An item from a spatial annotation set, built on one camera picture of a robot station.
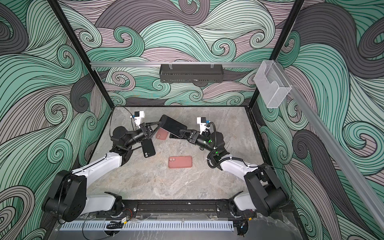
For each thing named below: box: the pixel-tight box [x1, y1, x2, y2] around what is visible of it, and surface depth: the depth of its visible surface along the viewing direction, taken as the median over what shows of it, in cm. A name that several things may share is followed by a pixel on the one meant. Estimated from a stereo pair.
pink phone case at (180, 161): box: [168, 155, 193, 168], surface depth 93 cm
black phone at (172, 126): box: [159, 114, 188, 139], surface depth 74 cm
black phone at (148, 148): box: [141, 138, 156, 158], surface depth 96 cm
